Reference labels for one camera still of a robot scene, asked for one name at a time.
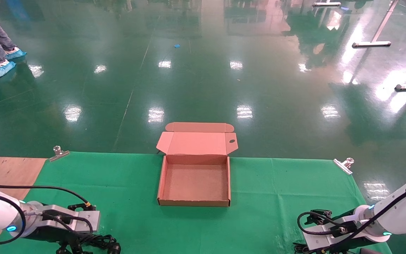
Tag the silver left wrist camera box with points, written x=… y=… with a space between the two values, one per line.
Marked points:
x=79 y=220

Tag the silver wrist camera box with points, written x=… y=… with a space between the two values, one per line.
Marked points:
x=321 y=241
x=79 y=220

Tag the green table cloth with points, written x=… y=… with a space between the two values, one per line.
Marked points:
x=136 y=218

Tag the silver binder clip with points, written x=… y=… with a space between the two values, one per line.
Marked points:
x=59 y=155
x=342 y=166

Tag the open brown cardboard box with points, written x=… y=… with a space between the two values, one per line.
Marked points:
x=196 y=183

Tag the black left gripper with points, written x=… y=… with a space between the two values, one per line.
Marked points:
x=48 y=237

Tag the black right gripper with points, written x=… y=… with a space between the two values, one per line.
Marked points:
x=351 y=245

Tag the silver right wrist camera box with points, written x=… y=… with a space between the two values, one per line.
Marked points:
x=321 y=241

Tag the blue shoe cover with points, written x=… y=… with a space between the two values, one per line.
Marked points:
x=15 y=54
x=0 y=70

